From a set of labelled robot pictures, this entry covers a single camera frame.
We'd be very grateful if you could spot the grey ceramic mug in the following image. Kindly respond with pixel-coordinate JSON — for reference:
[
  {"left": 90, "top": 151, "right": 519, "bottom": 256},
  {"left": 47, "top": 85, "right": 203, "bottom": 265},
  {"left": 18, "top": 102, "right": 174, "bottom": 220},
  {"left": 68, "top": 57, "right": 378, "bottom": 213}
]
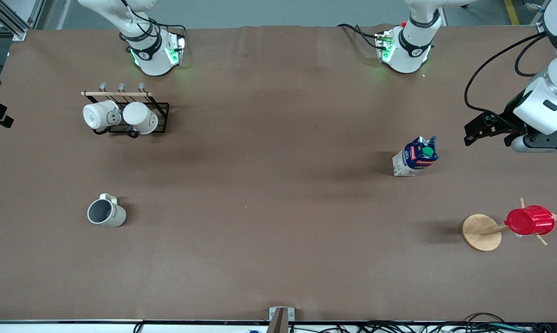
[{"left": 87, "top": 193, "right": 127, "bottom": 228}]

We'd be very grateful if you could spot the white hanging mug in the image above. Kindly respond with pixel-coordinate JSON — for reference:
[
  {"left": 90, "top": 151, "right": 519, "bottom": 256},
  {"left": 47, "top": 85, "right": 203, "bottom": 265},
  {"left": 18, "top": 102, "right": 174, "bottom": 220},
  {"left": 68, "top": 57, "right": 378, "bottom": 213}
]
[
  {"left": 123, "top": 102, "right": 159, "bottom": 135},
  {"left": 83, "top": 100, "right": 122, "bottom": 131}
]

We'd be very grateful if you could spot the red plastic cup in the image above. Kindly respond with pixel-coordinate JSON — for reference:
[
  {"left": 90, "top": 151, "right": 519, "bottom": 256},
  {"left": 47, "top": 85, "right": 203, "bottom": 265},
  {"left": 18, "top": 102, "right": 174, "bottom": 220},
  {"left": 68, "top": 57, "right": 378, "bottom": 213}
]
[{"left": 505, "top": 205, "right": 556, "bottom": 236}]

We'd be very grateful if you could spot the wooden mug tree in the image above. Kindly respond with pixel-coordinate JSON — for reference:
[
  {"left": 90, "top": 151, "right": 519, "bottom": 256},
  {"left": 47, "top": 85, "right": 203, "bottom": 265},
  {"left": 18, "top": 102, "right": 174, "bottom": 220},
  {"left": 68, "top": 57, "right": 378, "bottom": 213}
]
[{"left": 462, "top": 198, "right": 557, "bottom": 252}]

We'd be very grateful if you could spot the black wire mug rack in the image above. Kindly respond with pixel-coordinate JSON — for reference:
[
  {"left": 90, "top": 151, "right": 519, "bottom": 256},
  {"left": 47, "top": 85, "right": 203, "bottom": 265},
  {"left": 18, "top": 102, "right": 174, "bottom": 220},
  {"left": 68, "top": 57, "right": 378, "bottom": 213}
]
[{"left": 81, "top": 82, "right": 170, "bottom": 138}]

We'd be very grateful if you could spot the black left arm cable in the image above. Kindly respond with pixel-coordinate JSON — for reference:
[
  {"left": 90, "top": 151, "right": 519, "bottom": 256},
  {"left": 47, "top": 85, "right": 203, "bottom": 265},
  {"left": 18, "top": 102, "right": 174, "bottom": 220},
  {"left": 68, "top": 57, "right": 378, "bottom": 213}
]
[{"left": 464, "top": 32, "right": 550, "bottom": 126}]

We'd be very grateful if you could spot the grey metal camera bracket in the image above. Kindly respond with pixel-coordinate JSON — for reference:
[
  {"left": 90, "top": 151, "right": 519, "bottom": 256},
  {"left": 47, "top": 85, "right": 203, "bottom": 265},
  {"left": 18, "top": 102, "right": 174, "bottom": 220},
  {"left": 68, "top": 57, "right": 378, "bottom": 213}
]
[{"left": 268, "top": 307, "right": 295, "bottom": 333}]

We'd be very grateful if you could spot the black cable bundle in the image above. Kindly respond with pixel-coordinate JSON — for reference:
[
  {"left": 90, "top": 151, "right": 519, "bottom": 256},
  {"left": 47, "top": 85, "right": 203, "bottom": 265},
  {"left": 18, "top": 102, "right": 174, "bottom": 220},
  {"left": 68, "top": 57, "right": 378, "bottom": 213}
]
[{"left": 353, "top": 313, "right": 557, "bottom": 333}]

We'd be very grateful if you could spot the blue white milk carton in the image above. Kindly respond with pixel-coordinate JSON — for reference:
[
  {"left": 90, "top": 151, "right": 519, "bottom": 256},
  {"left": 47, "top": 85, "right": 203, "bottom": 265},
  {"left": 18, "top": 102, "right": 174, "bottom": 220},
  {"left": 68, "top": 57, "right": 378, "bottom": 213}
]
[{"left": 392, "top": 136, "right": 439, "bottom": 177}]

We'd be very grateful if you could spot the black right base cable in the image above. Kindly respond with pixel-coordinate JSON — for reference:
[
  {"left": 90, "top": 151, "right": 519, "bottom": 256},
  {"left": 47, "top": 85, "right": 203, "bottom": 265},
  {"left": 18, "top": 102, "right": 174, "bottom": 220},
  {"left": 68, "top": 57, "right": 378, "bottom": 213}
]
[{"left": 158, "top": 23, "right": 187, "bottom": 38}]

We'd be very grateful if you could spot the black base cable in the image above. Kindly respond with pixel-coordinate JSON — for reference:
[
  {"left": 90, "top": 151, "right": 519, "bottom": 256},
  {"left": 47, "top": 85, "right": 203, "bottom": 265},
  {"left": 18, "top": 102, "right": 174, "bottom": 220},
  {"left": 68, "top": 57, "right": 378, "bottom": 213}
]
[
  {"left": 338, "top": 23, "right": 386, "bottom": 49},
  {"left": 158, "top": 23, "right": 187, "bottom": 38}
]

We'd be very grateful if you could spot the black left base cable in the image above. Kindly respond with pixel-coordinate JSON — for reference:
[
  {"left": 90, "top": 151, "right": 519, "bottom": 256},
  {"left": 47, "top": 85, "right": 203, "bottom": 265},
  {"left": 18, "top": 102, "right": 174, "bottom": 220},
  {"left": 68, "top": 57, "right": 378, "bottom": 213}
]
[{"left": 338, "top": 23, "right": 386, "bottom": 49}]

